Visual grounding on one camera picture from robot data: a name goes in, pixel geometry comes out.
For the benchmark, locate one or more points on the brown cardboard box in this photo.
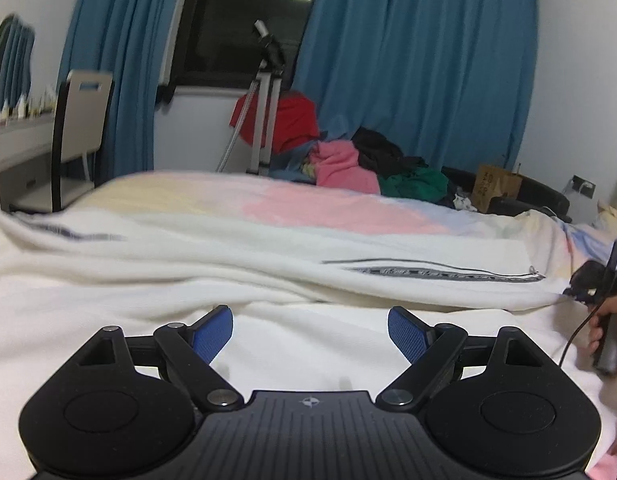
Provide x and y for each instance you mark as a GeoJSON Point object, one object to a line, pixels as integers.
{"type": "Point", "coordinates": [495, 187]}

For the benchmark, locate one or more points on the silver tripod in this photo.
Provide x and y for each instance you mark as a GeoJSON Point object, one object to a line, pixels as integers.
{"type": "Point", "coordinates": [262, 110]}

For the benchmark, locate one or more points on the white desk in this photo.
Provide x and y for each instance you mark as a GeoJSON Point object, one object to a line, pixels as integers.
{"type": "Point", "coordinates": [18, 152]}

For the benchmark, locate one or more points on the blue curtain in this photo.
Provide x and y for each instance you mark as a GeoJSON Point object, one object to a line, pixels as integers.
{"type": "Point", "coordinates": [413, 60]}
{"type": "Point", "coordinates": [118, 60]}

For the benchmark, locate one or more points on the white chair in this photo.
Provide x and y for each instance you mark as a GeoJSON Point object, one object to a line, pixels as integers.
{"type": "Point", "coordinates": [83, 120]}

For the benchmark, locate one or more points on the green cloth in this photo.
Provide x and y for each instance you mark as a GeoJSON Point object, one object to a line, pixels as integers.
{"type": "Point", "coordinates": [418, 185]}

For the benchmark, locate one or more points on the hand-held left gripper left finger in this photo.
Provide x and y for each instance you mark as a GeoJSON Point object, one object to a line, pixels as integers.
{"type": "Point", "coordinates": [214, 336]}

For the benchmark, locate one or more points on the cream pillow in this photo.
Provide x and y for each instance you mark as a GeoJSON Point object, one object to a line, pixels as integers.
{"type": "Point", "coordinates": [607, 217]}

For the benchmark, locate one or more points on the person's right hand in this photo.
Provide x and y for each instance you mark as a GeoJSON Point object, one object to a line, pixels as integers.
{"type": "Point", "coordinates": [599, 322]}

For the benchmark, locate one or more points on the red cloth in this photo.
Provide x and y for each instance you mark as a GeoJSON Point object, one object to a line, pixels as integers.
{"type": "Point", "coordinates": [293, 117]}

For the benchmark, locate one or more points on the black wall socket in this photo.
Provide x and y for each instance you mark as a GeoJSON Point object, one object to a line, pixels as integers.
{"type": "Point", "coordinates": [583, 186]}

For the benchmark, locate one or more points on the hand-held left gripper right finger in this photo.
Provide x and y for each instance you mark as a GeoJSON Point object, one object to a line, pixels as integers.
{"type": "Point", "coordinates": [407, 336]}

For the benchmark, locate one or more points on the white garment with striped trim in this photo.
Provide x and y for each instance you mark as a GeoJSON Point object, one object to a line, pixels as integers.
{"type": "Point", "coordinates": [198, 270]}

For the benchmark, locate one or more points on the pile of coloured clothes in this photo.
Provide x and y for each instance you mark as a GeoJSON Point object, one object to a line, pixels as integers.
{"type": "Point", "coordinates": [292, 159]}

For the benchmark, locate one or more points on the dark window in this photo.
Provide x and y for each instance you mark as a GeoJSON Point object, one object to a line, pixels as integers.
{"type": "Point", "coordinates": [228, 20]}

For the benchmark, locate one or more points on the pastel patchwork bed blanket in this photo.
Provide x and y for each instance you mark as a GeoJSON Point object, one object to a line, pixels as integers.
{"type": "Point", "coordinates": [288, 205]}

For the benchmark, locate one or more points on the row of small bottles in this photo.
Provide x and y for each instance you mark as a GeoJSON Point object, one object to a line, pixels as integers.
{"type": "Point", "coordinates": [23, 107]}

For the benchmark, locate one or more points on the pink cloth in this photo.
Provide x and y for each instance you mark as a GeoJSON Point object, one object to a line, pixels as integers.
{"type": "Point", "coordinates": [343, 165]}

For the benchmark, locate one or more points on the black cloth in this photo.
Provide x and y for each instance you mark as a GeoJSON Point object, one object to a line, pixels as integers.
{"type": "Point", "coordinates": [383, 152]}

